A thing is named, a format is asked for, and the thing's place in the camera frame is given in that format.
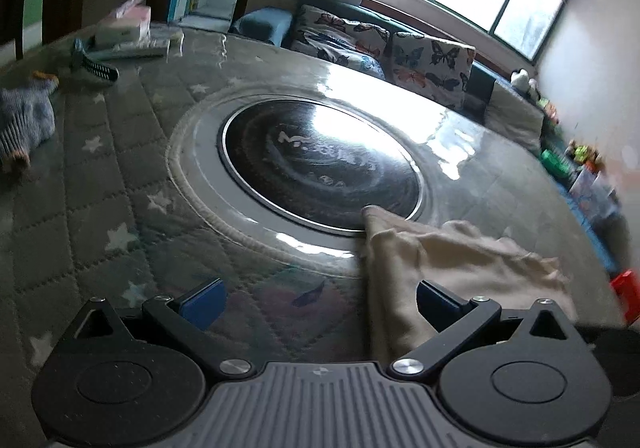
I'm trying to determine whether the panda plush toy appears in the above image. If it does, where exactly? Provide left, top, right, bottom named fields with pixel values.
left=510, top=68, right=538, bottom=96

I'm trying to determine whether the grey plain cushion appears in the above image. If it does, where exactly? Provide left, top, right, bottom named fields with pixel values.
left=485, top=82, right=544, bottom=156

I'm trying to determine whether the black round induction cooktop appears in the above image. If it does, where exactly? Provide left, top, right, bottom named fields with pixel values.
left=218, top=99, right=426, bottom=237

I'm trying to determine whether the butterfly pillow right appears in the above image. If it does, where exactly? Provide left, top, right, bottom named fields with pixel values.
left=390, top=32, right=476, bottom=110

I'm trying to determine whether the blue striped small garment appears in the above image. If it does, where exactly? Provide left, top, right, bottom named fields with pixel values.
left=1, top=72, right=60, bottom=177

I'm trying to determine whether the pink tissue box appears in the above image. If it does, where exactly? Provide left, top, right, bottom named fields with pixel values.
left=94, top=0, right=151, bottom=49

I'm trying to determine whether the plush toys pile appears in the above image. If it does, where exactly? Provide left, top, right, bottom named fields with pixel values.
left=565, top=140, right=604, bottom=174

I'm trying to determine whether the butterfly pillow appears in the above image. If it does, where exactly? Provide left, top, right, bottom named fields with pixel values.
left=291, top=4, right=390, bottom=80
left=390, top=32, right=476, bottom=110

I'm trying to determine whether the beige garment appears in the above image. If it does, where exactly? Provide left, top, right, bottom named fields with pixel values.
left=361, top=206, right=577, bottom=364

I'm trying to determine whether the blue corner sofa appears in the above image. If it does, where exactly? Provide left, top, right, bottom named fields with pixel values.
left=230, top=0, right=623, bottom=277

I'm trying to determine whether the clear plastic storage box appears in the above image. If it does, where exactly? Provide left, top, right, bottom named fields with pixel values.
left=570, top=167, right=620, bottom=229

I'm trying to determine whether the red plastic stool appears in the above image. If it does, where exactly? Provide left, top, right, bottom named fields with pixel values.
left=611, top=270, right=640, bottom=325

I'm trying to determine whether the butterfly pillow left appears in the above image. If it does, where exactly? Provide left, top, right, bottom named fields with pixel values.
left=291, top=4, right=390, bottom=80

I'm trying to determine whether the green plastic bowl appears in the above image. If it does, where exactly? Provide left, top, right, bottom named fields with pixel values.
left=539, top=149, right=572, bottom=178

